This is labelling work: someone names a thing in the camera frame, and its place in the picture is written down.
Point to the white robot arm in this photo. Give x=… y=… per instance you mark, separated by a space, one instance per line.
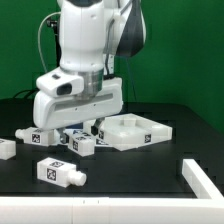
x=90 y=31

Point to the black camera stand pole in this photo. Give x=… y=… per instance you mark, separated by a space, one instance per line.
x=54 y=25

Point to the white L-shaped fence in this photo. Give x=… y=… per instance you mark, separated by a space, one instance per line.
x=206 y=208

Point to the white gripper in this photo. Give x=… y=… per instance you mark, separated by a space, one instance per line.
x=53 y=113

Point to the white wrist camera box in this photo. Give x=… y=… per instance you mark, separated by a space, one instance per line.
x=57 y=83

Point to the white marker sheet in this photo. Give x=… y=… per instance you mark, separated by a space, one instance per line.
x=78 y=132

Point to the white square table top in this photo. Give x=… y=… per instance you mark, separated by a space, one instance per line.
x=128 y=131

